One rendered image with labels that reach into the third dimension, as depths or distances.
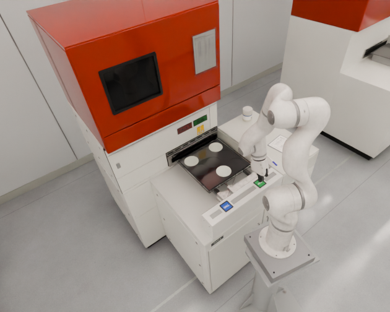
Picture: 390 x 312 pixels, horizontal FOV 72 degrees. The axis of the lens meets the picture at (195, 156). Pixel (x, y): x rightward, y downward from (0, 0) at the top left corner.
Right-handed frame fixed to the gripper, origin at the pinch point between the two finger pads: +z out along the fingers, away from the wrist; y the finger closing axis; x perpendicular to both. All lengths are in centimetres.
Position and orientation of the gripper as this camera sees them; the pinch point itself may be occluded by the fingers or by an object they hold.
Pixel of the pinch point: (260, 177)
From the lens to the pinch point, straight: 161.6
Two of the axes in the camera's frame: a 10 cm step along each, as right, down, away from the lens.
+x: 8.0, -4.6, 3.8
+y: 5.6, 3.7, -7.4
